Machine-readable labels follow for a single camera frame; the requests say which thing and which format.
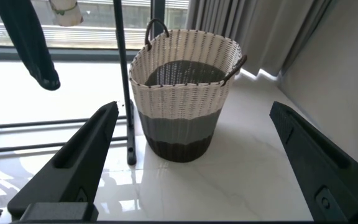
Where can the beige curtain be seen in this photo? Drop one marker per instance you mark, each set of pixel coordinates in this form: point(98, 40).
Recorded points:
point(259, 31)

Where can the white laundry basket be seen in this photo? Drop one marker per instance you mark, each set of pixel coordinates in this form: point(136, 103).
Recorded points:
point(179, 102)

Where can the black clothes rack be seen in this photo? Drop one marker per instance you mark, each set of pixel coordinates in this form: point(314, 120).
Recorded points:
point(122, 62)

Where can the black garment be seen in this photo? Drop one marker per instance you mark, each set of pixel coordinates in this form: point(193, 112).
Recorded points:
point(30, 40)

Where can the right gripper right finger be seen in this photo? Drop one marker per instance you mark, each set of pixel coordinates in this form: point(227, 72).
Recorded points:
point(331, 180)

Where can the cream printed garment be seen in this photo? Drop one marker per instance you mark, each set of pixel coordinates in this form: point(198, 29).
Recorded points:
point(65, 14)

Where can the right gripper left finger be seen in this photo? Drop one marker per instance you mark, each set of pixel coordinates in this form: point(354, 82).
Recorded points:
point(73, 174)

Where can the window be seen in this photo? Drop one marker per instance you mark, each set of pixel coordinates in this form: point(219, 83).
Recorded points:
point(73, 53)

